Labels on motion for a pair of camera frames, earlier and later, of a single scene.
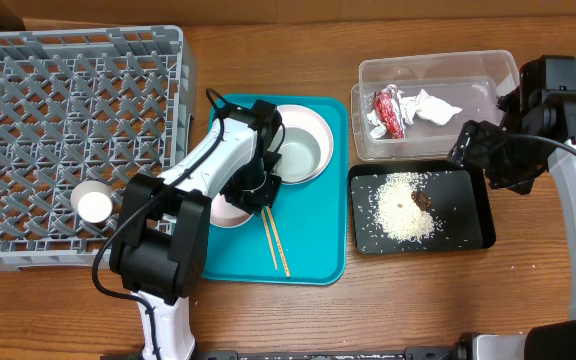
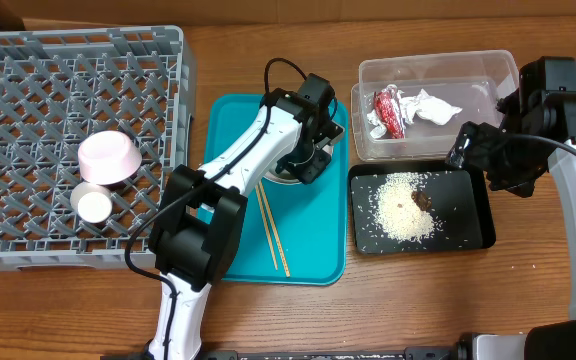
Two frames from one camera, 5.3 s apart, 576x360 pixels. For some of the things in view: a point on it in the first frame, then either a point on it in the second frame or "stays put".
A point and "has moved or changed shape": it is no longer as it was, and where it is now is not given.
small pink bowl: (225, 214) has moved or changed shape
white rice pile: (395, 212) stays put
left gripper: (253, 203) -> (310, 171)
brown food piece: (422, 199) stays put
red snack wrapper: (389, 111) stays put
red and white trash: (426, 107) stays put
